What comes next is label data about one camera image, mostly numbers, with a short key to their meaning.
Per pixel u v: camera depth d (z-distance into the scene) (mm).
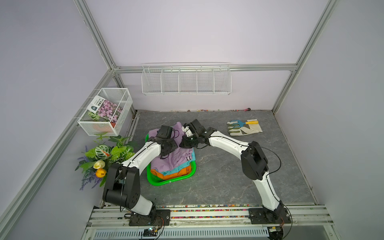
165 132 709
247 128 1087
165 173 828
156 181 777
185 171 844
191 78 992
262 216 737
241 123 1120
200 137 706
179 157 825
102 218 754
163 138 706
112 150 588
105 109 744
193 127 735
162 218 735
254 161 542
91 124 720
